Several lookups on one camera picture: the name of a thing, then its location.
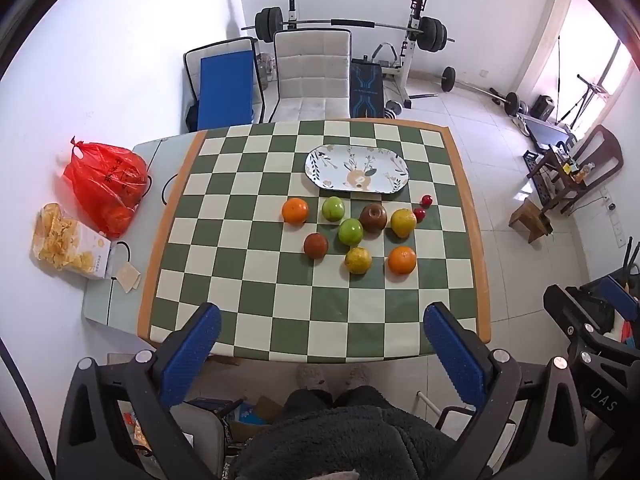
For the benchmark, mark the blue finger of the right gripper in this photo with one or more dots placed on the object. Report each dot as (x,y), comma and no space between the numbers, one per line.
(572,308)
(618,298)

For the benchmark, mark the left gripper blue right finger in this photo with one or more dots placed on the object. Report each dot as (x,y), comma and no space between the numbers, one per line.
(487,380)

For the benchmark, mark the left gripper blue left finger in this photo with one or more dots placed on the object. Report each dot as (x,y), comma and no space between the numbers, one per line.
(156,381)

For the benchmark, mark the orange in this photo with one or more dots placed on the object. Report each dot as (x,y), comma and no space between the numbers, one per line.
(402,260)
(295,211)

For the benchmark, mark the yellow pear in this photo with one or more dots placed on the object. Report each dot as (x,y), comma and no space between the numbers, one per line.
(358,260)
(403,222)

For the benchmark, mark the cherry tomato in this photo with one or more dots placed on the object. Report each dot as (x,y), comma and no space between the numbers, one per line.
(420,214)
(426,201)

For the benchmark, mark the large dark red apple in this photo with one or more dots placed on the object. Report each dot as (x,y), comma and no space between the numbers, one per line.
(373,218)

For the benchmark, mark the green apple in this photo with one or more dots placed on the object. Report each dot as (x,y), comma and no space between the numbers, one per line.
(333,209)
(350,232)

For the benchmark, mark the small dark red fruit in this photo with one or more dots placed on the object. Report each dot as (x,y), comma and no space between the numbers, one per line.
(315,246)

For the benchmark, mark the grey side table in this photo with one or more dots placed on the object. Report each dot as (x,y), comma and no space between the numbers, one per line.
(123,300)

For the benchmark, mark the small wooden stool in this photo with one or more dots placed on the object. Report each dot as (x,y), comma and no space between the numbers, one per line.
(534,221)

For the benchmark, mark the dark wooden chair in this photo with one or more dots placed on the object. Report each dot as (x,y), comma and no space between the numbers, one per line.
(599,157)

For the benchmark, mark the chips snack box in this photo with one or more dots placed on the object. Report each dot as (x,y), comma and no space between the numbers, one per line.
(68,245)

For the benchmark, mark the red plastic bag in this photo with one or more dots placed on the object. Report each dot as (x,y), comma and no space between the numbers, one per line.
(108,183)

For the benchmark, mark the green white checkered tablecloth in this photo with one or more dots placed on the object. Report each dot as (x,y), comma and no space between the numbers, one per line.
(230,246)

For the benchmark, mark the oval floral ceramic plate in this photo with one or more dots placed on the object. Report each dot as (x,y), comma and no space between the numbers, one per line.
(353,168)

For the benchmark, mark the floor barbell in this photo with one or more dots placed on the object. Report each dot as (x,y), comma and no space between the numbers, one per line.
(511,103)

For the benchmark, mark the blue folded mat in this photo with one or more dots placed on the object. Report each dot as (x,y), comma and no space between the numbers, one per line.
(226,90)

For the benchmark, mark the white weight bench rack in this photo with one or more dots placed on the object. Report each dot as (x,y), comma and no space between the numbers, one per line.
(398,69)

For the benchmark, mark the barbell on rack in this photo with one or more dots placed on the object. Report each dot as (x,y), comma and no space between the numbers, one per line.
(350,25)

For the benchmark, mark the black blue bench pad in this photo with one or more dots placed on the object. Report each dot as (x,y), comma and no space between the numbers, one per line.
(366,91)

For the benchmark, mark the white padded chair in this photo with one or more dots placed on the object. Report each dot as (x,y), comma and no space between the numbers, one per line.
(313,69)

